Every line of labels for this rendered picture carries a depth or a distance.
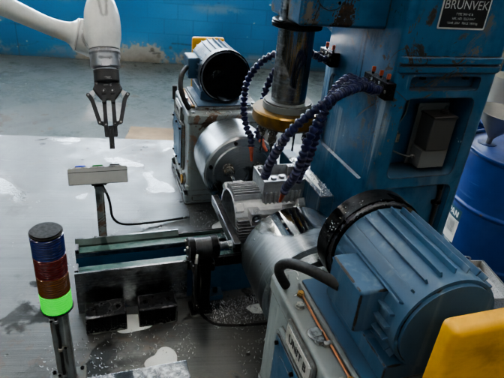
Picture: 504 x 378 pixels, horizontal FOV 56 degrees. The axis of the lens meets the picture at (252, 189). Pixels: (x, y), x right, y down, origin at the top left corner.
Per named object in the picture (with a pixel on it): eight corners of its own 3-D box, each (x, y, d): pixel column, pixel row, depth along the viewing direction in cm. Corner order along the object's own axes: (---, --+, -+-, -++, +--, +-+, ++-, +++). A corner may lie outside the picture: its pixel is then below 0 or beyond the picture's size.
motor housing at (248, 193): (278, 219, 153) (285, 166, 144) (301, 254, 137) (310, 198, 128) (218, 225, 147) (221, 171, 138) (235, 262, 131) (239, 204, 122)
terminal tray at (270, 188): (289, 184, 142) (292, 163, 139) (302, 202, 134) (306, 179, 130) (250, 187, 139) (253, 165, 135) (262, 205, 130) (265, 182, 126)
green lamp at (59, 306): (73, 295, 99) (70, 277, 97) (72, 314, 94) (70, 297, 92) (42, 298, 98) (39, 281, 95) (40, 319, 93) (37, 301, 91)
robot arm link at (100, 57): (121, 46, 139) (122, 67, 139) (119, 53, 147) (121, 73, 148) (88, 46, 136) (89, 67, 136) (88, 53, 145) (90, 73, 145)
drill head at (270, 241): (313, 261, 136) (326, 185, 124) (389, 376, 102) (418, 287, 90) (229, 272, 128) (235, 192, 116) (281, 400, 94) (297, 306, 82)
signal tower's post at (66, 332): (87, 366, 112) (69, 216, 92) (87, 394, 105) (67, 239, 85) (50, 372, 109) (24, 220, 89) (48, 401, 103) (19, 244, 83)
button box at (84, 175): (127, 181, 150) (126, 163, 149) (128, 181, 143) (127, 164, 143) (69, 184, 145) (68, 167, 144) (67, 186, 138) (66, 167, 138)
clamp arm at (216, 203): (243, 252, 123) (219, 202, 144) (244, 242, 121) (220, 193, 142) (229, 253, 122) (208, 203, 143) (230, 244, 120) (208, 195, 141)
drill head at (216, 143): (247, 161, 191) (251, 102, 179) (277, 208, 160) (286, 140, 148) (184, 165, 183) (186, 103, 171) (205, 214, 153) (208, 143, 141)
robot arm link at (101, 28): (125, 46, 139) (119, 55, 151) (121, -8, 138) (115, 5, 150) (86, 45, 135) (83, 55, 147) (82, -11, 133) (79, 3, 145)
